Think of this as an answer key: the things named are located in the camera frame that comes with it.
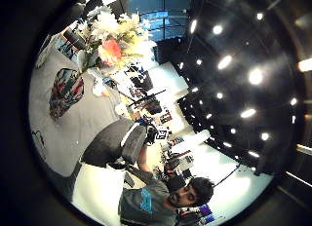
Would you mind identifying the orange artificial flower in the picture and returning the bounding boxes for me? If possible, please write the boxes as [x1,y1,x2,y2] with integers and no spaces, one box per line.
[97,39,123,67]

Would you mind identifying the small white container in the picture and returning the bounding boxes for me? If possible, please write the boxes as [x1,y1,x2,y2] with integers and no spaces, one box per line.
[92,77,105,97]

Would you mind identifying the white artificial flower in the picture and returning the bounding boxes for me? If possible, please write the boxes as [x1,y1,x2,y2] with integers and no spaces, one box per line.
[92,11,120,37]

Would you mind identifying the cream yellow artificial flowers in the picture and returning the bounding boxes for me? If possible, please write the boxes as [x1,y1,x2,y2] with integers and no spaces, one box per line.
[117,12,158,59]

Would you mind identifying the white marker cube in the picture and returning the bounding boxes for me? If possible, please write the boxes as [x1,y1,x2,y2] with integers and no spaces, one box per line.
[155,126,170,142]

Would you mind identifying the the person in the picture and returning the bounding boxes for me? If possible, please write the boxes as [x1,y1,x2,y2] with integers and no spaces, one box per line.
[118,176,215,226]

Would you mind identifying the group of ceiling lamps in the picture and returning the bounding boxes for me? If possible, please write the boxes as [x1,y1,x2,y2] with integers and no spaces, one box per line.
[177,0,312,160]

